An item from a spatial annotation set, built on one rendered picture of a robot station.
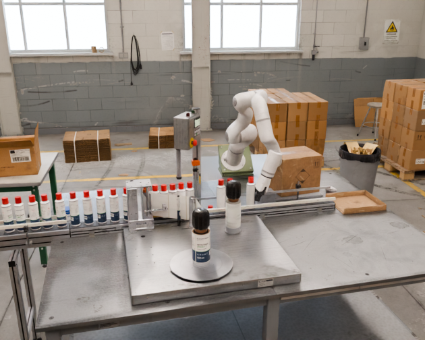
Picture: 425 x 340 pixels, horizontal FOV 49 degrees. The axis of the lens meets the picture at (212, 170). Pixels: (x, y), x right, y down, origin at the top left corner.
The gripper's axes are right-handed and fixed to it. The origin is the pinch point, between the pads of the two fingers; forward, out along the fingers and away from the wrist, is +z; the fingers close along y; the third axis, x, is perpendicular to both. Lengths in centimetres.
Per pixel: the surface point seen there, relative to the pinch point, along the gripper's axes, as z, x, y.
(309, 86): -71, 261, -514
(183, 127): -29, -60, -1
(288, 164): -22.0, 20.7, -18.3
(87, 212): 33, -98, 3
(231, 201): -3.5, -28.4, 30.5
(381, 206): -19, 78, 13
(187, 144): -21, -54, 1
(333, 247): 1, 29, 50
